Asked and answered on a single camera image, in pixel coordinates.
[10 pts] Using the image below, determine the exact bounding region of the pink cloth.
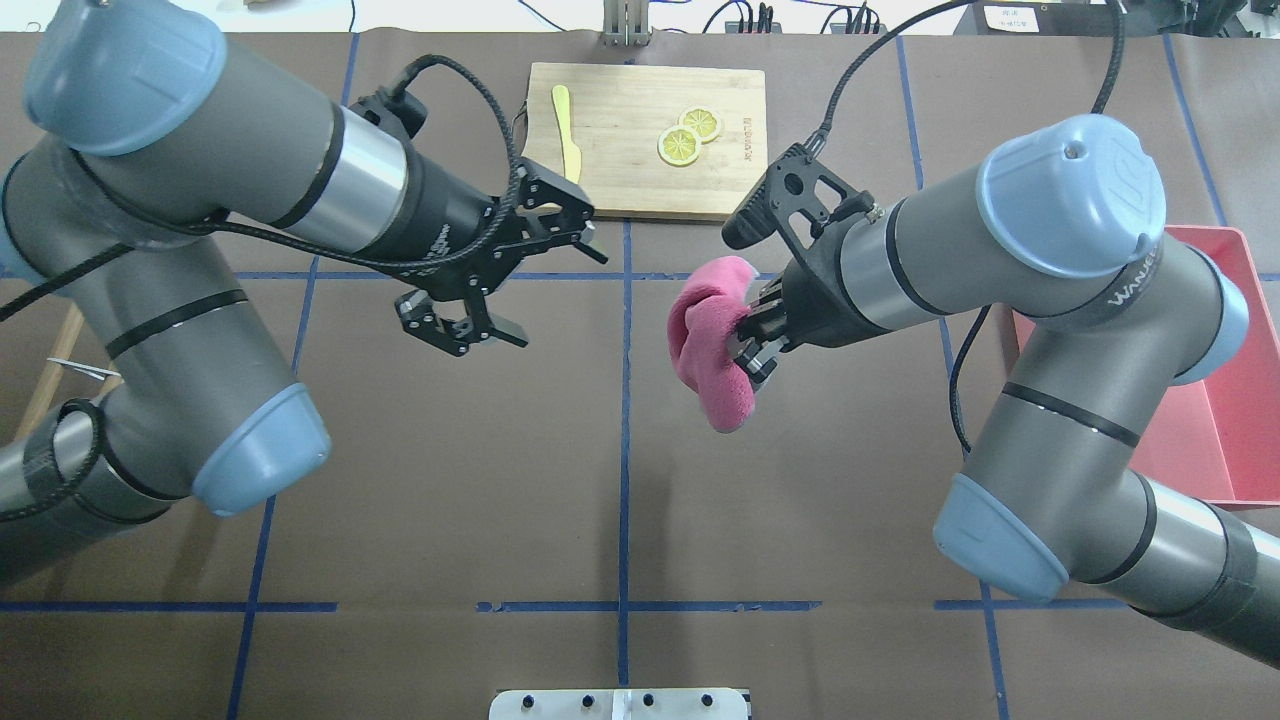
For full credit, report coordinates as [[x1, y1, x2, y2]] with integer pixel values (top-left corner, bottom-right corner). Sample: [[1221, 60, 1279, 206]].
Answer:
[[666, 256, 758, 434]]

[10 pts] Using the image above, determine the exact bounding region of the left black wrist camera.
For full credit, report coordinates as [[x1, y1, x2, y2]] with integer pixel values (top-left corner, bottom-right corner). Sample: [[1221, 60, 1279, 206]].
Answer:
[[348, 87, 428, 143]]

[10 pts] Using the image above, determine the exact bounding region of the right black braided cable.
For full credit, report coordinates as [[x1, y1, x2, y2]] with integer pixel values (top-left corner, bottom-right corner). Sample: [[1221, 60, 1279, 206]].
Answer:
[[805, 0, 1126, 456]]

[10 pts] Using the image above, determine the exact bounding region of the pink plastic bin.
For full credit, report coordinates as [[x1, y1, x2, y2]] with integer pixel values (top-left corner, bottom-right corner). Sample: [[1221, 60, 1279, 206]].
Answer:
[[980, 225, 1277, 510]]

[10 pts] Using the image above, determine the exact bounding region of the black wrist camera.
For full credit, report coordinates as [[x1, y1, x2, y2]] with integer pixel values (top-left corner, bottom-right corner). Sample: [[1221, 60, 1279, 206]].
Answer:
[[719, 143, 884, 256], [348, 87, 428, 143]]

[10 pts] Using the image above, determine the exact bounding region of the lemon slice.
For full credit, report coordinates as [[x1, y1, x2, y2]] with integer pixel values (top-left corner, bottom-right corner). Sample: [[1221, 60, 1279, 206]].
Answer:
[[678, 105, 724, 143], [655, 124, 703, 168]]

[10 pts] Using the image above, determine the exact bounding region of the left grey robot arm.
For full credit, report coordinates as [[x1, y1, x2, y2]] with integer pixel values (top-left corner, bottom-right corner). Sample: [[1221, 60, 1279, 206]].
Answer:
[[1, 1, 607, 585]]

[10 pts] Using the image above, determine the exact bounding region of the black power box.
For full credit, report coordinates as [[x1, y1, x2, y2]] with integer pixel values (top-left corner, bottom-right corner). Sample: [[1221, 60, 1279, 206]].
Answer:
[[954, 1, 1114, 37]]

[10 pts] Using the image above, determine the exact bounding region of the yellow plastic knife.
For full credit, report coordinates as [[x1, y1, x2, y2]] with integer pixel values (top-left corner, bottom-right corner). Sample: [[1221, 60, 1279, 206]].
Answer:
[[550, 85, 582, 183]]

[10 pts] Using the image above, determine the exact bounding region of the left black braided cable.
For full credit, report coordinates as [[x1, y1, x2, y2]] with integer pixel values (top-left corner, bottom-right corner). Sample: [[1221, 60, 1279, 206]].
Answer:
[[0, 54, 526, 521]]

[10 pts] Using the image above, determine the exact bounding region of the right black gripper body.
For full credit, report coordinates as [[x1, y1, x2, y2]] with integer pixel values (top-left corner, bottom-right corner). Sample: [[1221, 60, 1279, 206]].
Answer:
[[773, 245, 870, 351]]

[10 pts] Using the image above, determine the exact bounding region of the black braided cable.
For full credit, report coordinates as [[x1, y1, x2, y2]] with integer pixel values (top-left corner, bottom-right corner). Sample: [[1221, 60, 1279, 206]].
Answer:
[[0, 54, 526, 521], [805, 0, 1126, 456]]

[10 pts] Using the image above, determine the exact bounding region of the aluminium frame post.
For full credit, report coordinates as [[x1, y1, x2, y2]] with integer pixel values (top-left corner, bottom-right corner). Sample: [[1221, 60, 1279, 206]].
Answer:
[[600, 0, 653, 47]]

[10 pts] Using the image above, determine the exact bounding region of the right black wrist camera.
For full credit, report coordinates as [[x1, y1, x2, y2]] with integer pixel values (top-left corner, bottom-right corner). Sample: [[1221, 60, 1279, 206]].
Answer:
[[719, 143, 884, 256]]

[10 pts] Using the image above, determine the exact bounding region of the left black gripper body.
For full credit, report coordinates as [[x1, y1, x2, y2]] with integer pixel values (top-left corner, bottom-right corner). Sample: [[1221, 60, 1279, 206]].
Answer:
[[396, 158, 525, 319]]

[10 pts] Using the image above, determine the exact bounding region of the wooden rack rod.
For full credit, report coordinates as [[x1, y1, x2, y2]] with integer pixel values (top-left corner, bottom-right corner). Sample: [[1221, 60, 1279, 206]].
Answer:
[[13, 305, 84, 439]]

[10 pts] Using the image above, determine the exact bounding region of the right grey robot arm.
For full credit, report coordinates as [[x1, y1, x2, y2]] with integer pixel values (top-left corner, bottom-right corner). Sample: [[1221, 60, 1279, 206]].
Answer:
[[722, 114, 1279, 666]]

